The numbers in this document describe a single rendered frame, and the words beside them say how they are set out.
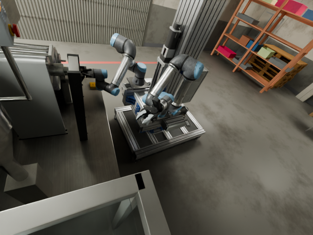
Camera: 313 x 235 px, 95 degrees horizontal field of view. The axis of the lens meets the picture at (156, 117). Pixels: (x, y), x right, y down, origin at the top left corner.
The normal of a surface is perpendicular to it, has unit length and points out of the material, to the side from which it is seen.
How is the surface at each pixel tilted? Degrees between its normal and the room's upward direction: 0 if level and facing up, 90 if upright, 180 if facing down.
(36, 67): 90
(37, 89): 90
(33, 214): 0
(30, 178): 0
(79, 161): 0
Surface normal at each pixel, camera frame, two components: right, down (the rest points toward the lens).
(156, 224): 0.28, -0.65
